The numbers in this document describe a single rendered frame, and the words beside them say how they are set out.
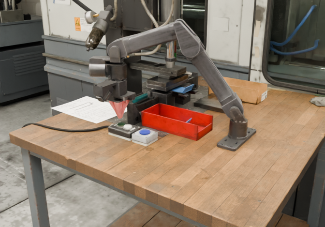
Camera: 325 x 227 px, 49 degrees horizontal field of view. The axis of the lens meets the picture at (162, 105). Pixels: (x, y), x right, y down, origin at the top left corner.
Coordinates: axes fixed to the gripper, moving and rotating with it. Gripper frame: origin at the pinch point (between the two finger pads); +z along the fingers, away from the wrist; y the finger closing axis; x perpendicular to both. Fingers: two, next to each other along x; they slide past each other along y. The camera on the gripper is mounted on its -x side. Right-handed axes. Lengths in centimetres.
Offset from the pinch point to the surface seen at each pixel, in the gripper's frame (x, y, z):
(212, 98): 49, 12, 5
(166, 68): 32.3, -1.8, -11.1
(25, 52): 161, -294, 40
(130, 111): 8.0, -1.6, 1.1
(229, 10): 98, -4, -30
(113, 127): -2.4, -1.2, 3.8
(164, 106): 21.5, 4.8, 1.8
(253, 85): 70, 24, 1
